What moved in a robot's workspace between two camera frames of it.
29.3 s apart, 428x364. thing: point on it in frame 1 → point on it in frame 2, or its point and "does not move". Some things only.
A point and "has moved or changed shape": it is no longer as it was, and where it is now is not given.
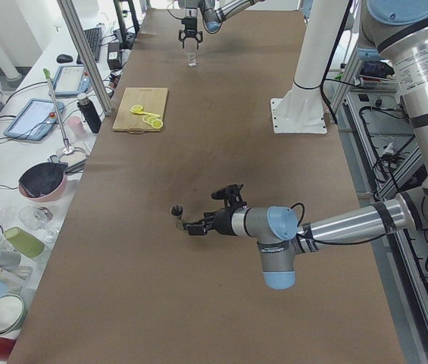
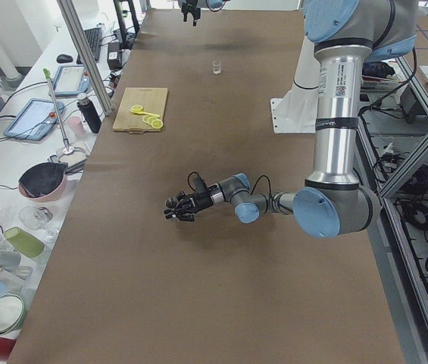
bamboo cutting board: x=153 y=100 does not move
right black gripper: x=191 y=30 → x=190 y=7
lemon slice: x=153 y=121 does not move
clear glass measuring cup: x=192 y=59 → x=217 y=67
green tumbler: x=23 y=242 does not move
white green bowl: x=4 y=315 does not move
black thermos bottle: x=89 y=113 does not move
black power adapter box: x=114 y=56 does not move
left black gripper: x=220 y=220 → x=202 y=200
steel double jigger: x=177 y=211 has moved or changed shape
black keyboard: x=94 y=37 does not move
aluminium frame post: x=72 y=20 does not move
